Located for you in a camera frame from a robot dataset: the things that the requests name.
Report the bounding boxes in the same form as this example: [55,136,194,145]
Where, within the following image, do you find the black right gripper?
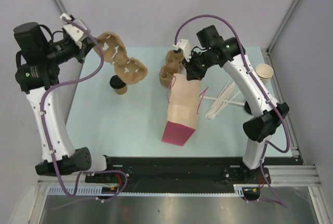
[181,49,217,81]

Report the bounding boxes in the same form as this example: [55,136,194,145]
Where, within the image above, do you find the pink kraft paper bag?
[162,73,208,146]

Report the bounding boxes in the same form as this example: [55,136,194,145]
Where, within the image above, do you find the single brown pulp cup carrier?
[94,32,148,85]

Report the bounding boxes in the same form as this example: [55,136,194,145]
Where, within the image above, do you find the single brown paper cup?
[114,84,127,95]

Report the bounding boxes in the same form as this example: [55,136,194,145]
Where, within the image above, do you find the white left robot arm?
[14,20,115,182]

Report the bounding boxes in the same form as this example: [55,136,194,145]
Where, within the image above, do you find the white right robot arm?
[174,25,289,183]

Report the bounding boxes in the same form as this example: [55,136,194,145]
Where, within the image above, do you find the brown pulp cup carrier stack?
[159,50,184,87]

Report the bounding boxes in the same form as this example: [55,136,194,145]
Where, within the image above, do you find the pile of white wrapped straws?
[205,80,241,120]

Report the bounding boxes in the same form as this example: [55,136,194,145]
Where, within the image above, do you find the stack of black cup lids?
[244,101,252,115]

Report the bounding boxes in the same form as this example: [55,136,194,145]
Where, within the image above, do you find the stack of brown paper cups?
[255,63,274,85]

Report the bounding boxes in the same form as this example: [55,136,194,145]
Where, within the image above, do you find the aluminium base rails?
[39,163,321,186]

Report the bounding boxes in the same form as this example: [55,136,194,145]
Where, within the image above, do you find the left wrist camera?
[60,13,90,49]

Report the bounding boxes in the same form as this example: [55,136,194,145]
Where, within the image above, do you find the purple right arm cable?
[173,14,292,207]

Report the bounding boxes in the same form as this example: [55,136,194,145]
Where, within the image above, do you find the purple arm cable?
[39,17,129,209]
[173,14,292,207]

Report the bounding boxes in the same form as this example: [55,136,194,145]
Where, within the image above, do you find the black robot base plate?
[83,156,305,194]

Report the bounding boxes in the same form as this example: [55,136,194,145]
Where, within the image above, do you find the white slotted cable duct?
[48,186,244,197]

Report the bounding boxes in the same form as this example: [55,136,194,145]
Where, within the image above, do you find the right aluminium frame post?
[266,0,301,54]

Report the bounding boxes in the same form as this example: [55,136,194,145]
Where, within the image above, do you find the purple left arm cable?
[39,17,129,209]

